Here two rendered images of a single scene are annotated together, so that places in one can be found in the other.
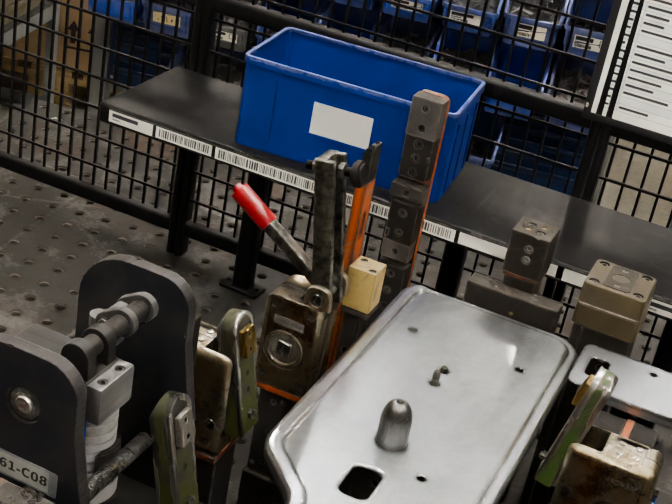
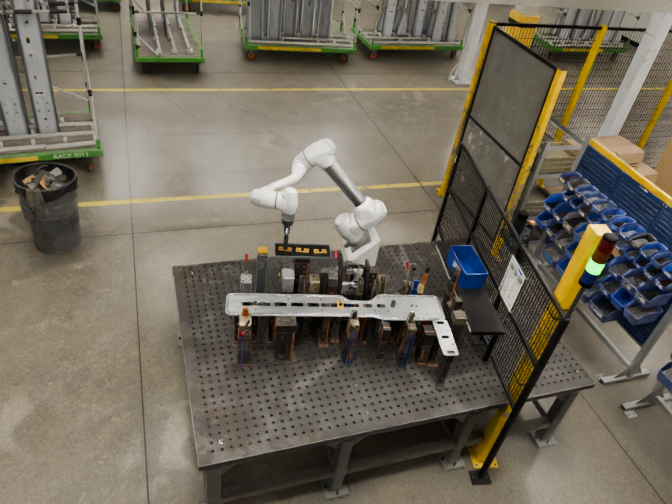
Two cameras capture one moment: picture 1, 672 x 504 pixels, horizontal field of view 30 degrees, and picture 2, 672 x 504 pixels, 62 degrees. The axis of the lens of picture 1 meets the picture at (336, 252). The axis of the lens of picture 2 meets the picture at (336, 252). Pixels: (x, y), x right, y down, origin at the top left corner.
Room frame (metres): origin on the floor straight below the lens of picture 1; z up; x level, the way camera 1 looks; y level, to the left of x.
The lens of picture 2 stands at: (-0.70, -2.11, 3.41)
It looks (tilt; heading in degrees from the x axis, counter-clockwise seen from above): 38 degrees down; 59
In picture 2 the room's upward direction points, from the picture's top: 9 degrees clockwise
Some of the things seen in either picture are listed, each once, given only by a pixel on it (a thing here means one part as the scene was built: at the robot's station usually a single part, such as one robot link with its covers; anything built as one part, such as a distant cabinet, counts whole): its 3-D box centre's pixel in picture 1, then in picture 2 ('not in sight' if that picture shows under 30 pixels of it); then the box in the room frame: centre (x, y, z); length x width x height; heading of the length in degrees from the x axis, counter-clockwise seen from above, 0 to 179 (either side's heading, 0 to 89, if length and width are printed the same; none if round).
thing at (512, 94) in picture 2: not in sight; (493, 143); (3.22, 1.64, 1.00); 1.34 x 0.14 x 2.00; 82
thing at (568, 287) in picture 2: not in sight; (530, 364); (1.58, -0.79, 1.00); 0.18 x 0.18 x 2.00; 71
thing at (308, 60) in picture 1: (359, 111); (466, 266); (1.65, 0.00, 1.09); 0.30 x 0.17 x 0.13; 75
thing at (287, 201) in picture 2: not in sight; (287, 199); (0.48, 0.47, 1.54); 0.13 x 0.11 x 0.16; 150
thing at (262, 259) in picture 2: not in sight; (261, 277); (0.35, 0.50, 0.92); 0.08 x 0.08 x 0.44; 71
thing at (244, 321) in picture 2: not in sight; (244, 340); (0.09, 0.04, 0.88); 0.15 x 0.11 x 0.36; 71
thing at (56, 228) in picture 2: not in sight; (52, 210); (-0.85, 2.46, 0.36); 0.54 x 0.50 x 0.73; 82
